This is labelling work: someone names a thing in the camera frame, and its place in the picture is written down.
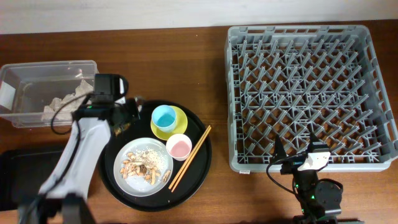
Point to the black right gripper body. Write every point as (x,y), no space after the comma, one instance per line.
(291,163)

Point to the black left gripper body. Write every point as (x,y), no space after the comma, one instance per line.
(130,111)

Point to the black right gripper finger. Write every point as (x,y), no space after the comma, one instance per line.
(315,144)
(279,151)

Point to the gold snack wrapper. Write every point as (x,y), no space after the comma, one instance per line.
(122,128)

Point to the blue cup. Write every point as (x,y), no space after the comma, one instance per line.
(165,118)

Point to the white tissue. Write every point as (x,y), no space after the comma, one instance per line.
(65,115)

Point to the pink cup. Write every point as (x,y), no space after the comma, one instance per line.
(179,146)

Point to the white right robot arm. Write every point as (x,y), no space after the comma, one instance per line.
(319,198)

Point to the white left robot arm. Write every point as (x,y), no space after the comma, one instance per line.
(66,189)

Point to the grey dishwasher rack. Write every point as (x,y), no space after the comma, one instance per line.
(294,81)

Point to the clear plastic waste bin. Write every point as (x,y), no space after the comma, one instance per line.
(27,87)

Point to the yellow bowl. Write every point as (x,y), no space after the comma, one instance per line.
(182,123)

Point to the food scraps on plate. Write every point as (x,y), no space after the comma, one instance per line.
(149,164)

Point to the grey plate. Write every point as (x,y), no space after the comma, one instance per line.
(137,186)

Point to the black round tray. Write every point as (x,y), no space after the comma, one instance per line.
(165,199)

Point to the upper wooden chopstick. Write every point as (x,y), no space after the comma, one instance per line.
(187,163)

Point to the black rectangular bin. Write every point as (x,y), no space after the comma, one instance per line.
(23,171)

